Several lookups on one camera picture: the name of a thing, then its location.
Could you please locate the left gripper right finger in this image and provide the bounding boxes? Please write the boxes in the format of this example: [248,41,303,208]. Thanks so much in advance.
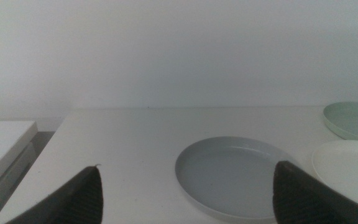
[272,160,358,224]

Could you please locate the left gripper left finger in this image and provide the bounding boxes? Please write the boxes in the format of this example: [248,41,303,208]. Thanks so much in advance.
[6,165,104,224]

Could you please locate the white shallow bowl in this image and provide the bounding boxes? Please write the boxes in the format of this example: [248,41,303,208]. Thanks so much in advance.
[311,139,358,214]

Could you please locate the grey shallow bowl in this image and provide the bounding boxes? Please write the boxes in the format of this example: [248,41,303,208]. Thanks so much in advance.
[174,136,298,223]

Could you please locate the green shallow bowl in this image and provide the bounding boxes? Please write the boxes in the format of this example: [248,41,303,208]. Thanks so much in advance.
[322,101,358,144]

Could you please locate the white side cabinet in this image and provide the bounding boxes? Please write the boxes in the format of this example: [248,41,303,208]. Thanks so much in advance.
[0,120,39,216]

